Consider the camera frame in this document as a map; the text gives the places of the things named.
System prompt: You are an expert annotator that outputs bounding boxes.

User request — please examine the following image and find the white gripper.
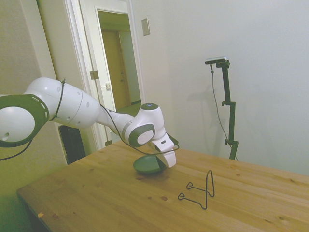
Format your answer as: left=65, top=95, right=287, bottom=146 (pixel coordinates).
left=151, top=132, right=177, bottom=169

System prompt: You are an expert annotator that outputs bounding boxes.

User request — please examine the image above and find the dark green round plate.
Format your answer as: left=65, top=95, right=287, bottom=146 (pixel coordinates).
left=133, top=154, right=167, bottom=175

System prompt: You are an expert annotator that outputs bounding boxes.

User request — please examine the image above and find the black cabinet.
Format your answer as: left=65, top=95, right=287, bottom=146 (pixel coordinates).
left=58, top=124, right=87, bottom=166

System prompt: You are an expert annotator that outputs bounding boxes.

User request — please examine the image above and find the brown hallway door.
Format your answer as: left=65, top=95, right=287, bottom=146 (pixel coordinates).
left=102, top=30, right=132, bottom=110

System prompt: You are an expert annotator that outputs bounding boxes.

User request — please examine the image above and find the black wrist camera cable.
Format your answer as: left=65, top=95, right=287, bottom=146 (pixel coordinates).
left=0, top=103, right=181, bottom=162

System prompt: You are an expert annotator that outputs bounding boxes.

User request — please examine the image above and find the black wire plate stand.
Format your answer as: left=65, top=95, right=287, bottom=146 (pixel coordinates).
left=178, top=170, right=215, bottom=210

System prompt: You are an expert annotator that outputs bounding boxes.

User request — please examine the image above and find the black jointed camera stand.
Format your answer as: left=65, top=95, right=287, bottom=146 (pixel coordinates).
left=212, top=61, right=239, bottom=160

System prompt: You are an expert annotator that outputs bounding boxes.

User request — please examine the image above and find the grey stereo camera bar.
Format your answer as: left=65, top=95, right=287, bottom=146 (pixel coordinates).
left=204, top=56, right=229, bottom=66

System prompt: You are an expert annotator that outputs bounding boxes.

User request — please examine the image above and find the beige wall switch plate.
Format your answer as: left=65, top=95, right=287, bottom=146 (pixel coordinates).
left=141, top=18, right=151, bottom=37

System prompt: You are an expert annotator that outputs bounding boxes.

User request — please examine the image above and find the white door frame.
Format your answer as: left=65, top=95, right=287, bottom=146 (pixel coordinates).
left=64, top=0, right=147, bottom=152

